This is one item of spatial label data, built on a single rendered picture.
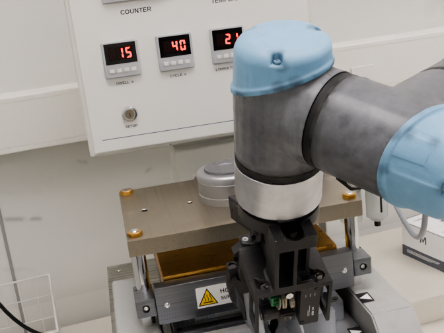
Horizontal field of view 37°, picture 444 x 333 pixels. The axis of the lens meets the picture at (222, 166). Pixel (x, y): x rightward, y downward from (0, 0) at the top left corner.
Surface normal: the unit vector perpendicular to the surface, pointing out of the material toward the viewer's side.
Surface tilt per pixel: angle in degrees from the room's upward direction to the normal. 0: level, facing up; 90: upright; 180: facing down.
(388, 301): 0
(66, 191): 90
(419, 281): 0
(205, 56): 90
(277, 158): 109
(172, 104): 90
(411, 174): 87
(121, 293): 0
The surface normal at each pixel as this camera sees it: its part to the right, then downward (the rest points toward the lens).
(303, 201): 0.50, 0.50
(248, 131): -0.64, 0.48
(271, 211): -0.23, 0.59
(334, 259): 0.20, 0.26
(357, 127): -0.55, -0.09
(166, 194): -0.11, -0.95
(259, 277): -0.04, -0.80
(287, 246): 0.22, 0.58
